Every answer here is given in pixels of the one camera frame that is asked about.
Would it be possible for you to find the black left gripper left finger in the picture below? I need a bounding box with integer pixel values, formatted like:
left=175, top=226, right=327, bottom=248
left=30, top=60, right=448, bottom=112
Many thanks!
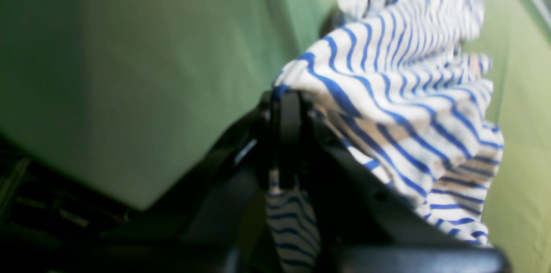
left=181, top=92, right=284, bottom=273

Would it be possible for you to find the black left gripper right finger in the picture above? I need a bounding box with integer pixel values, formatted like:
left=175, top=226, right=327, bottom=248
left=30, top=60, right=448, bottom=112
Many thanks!
left=282, top=92, right=508, bottom=273

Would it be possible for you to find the blue white striped t-shirt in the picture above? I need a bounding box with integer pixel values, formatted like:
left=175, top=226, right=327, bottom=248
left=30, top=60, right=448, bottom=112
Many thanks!
left=274, top=0, right=505, bottom=249

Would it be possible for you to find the green table cloth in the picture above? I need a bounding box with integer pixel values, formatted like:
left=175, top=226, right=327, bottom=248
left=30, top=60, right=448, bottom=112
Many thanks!
left=1, top=0, right=550, bottom=273

